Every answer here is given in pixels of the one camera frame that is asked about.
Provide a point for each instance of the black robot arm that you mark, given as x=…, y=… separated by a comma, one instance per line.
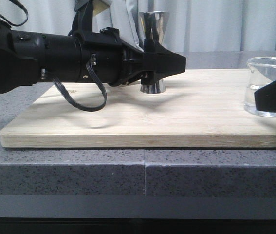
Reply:
x=25, y=55

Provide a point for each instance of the steel double jigger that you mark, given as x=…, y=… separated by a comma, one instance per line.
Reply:
x=154, y=25

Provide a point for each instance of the wooden cutting board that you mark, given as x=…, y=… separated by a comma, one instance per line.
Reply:
x=200, y=108

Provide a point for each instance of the clear glass beaker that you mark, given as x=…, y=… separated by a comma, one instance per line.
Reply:
x=262, y=71

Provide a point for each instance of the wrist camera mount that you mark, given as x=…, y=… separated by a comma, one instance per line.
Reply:
x=85, y=10

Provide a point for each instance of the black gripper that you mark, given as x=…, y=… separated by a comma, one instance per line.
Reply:
x=117, y=62

